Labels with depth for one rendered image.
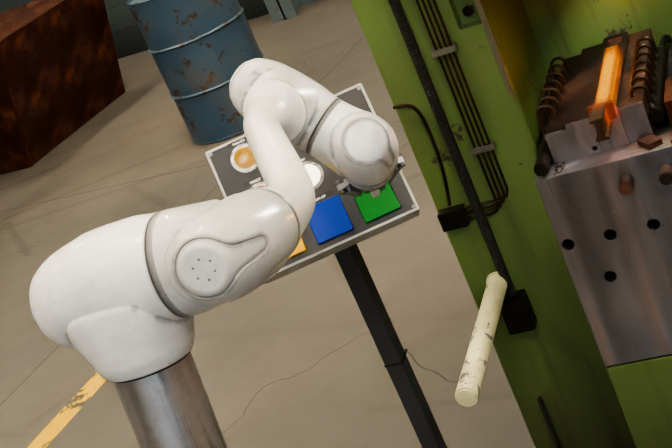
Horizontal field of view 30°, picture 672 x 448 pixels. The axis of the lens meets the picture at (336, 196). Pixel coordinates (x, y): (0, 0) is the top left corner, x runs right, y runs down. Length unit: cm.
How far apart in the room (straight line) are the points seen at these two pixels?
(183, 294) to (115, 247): 11
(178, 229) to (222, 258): 8
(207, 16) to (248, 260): 551
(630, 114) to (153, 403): 125
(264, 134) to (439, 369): 216
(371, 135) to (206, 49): 503
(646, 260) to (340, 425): 153
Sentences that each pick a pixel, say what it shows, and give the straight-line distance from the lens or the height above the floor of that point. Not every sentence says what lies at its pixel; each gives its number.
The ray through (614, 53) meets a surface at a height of 101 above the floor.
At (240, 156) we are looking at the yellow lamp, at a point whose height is 117.
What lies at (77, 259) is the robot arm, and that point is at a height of 142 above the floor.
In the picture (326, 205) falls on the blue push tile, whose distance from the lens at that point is 242.
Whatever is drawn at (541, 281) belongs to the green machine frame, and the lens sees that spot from 280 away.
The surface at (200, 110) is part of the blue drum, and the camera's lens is 701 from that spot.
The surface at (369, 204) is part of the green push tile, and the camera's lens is 242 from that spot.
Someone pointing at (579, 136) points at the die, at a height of 96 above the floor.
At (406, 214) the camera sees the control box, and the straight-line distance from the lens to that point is 242.
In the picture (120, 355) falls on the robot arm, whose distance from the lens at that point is 150.
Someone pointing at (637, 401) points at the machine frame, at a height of 37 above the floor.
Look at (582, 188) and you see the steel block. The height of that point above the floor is 88.
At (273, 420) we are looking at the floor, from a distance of 399.
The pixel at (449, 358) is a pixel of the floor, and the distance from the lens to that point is 388.
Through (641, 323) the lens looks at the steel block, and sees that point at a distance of 260.
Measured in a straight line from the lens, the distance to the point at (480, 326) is 261.
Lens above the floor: 186
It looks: 20 degrees down
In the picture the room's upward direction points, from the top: 24 degrees counter-clockwise
